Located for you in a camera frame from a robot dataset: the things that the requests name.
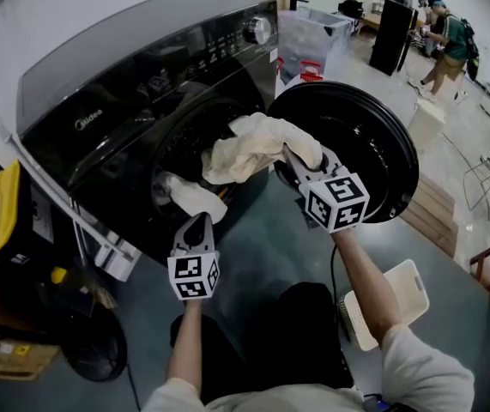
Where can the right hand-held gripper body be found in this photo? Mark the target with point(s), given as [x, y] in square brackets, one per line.
[339, 204]

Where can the person's light grey sweatshirt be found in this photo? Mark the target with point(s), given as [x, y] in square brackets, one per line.
[420, 371]

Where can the black washing machine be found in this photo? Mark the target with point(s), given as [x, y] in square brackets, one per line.
[120, 80]

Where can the round black washer door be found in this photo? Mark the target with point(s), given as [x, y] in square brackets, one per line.
[356, 122]

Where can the black bag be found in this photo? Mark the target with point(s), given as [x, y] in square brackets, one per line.
[351, 9]

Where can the brown wooden slat board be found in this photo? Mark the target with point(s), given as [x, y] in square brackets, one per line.
[433, 217]

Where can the cream laundry basket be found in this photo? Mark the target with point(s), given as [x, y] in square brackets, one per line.
[403, 290]

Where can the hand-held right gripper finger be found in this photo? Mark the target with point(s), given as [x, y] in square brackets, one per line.
[298, 170]
[331, 162]

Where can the white clothes piece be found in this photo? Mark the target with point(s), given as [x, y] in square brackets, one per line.
[193, 195]

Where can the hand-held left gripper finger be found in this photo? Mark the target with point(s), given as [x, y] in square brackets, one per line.
[210, 238]
[178, 243]

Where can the white folding rack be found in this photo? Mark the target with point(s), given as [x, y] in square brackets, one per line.
[111, 256]

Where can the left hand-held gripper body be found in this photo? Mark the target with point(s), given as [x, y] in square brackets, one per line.
[191, 273]

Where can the person's right forearm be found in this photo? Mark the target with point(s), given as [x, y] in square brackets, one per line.
[364, 286]

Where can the person's black trousers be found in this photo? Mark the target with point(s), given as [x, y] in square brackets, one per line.
[296, 337]

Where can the person's left forearm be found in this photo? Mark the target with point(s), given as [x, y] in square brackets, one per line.
[184, 346]

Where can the brown cardboard box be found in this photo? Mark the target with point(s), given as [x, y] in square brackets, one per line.
[17, 354]

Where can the clear plastic storage bin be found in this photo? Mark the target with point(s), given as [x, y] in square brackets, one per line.
[313, 32]

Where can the tall black cabinet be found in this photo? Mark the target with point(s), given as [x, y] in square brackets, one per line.
[390, 37]

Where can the cream clothes piece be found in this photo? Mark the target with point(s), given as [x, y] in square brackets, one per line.
[257, 144]

